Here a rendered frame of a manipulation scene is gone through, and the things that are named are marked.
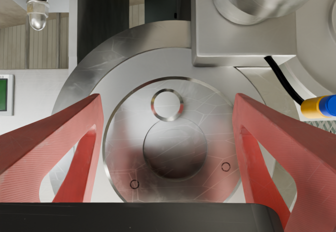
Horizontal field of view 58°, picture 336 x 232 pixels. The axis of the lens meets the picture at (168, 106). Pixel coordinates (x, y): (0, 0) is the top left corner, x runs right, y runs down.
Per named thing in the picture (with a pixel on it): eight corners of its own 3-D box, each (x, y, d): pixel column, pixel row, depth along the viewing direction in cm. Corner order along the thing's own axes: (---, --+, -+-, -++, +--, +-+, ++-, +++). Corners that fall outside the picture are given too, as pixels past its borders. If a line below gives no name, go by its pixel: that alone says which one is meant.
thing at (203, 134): (115, 237, 15) (89, 90, 16) (121, 224, 17) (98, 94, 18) (263, 209, 15) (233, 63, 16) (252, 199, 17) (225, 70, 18)
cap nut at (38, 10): (44, -1, 50) (43, 26, 49) (52, 8, 53) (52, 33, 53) (22, -1, 50) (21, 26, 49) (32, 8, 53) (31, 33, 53)
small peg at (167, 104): (153, 124, 13) (147, 91, 13) (156, 124, 15) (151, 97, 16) (186, 117, 13) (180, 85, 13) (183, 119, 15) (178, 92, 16)
